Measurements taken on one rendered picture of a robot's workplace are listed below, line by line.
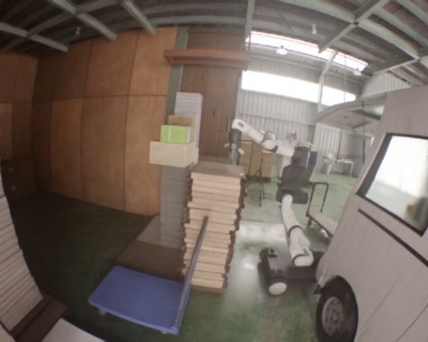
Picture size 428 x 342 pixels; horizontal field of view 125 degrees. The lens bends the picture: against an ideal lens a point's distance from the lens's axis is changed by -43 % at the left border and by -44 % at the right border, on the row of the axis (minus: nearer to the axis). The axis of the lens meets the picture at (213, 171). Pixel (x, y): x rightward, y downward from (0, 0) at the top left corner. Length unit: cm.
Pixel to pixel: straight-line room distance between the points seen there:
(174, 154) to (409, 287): 187
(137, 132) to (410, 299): 315
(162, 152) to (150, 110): 115
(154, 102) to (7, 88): 315
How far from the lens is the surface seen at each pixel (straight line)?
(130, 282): 170
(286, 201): 166
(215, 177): 131
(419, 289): 107
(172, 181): 193
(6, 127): 455
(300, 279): 204
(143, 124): 284
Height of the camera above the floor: 141
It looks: 12 degrees down
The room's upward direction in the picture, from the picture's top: 6 degrees clockwise
